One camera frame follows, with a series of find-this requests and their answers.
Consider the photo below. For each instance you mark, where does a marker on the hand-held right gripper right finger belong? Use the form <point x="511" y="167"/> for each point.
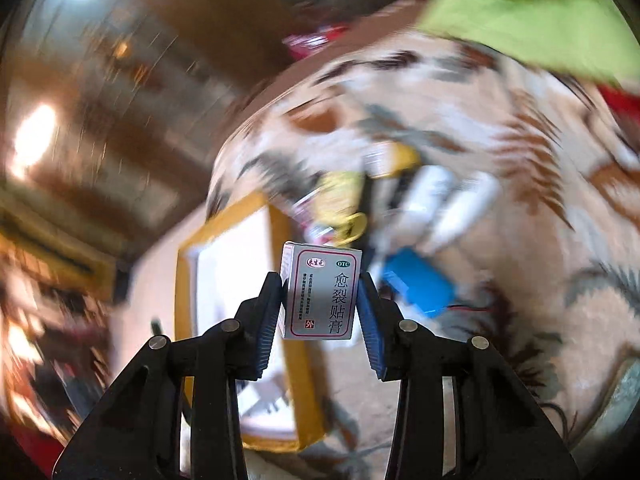
<point x="372" y="330"/>

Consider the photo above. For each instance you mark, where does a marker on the blue box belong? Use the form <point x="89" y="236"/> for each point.
<point x="415" y="282"/>

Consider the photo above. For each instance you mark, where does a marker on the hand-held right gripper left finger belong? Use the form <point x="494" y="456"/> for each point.
<point x="267" y="330"/>

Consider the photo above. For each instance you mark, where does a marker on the yellow packet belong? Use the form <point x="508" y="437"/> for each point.
<point x="340" y="195"/>

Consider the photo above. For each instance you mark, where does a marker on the white medicine box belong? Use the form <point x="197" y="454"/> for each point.
<point x="320" y="290"/>

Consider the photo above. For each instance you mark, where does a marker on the yellow-rimmed white storage box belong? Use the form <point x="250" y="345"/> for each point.
<point x="235" y="270"/>

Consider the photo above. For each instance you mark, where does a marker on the red packet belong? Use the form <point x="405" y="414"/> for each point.
<point x="310" y="42"/>

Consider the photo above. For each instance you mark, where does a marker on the white tube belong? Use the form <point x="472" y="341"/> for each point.
<point x="467" y="210"/>
<point x="427" y="192"/>

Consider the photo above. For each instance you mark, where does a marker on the yellow capped item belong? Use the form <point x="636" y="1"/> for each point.
<point x="395" y="160"/>

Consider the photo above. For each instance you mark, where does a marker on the leaf printed blanket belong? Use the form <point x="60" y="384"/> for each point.
<point x="500" y="270"/>

